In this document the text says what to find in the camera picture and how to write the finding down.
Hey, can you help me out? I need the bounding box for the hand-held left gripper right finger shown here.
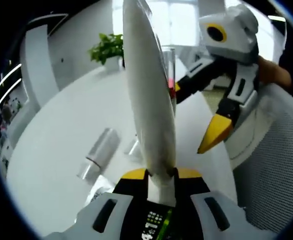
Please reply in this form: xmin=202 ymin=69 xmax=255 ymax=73
xmin=172 ymin=167 xmax=278 ymax=240

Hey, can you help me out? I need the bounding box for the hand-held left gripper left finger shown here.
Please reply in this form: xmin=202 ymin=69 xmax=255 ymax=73
xmin=43 ymin=167 xmax=150 ymax=240

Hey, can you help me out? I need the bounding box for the silver clear-cap skincare bottle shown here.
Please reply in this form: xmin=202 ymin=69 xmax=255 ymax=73
xmin=77 ymin=127 xmax=122 ymax=180

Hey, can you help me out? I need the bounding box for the green black skincare sachet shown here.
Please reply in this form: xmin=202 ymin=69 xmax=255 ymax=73
xmin=85 ymin=174 xmax=174 ymax=240

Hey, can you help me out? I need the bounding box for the white skincare tube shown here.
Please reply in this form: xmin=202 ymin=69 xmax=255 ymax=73
xmin=122 ymin=0 xmax=178 ymax=204

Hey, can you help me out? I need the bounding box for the person's right hand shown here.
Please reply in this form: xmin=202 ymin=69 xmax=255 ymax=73
xmin=257 ymin=56 xmax=293 ymax=88

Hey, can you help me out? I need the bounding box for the large window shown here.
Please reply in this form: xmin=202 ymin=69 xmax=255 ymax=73
xmin=111 ymin=0 xmax=227 ymax=48

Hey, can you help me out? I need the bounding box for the green plant in white pot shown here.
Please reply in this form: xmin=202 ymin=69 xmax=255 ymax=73
xmin=87 ymin=33 xmax=125 ymax=73

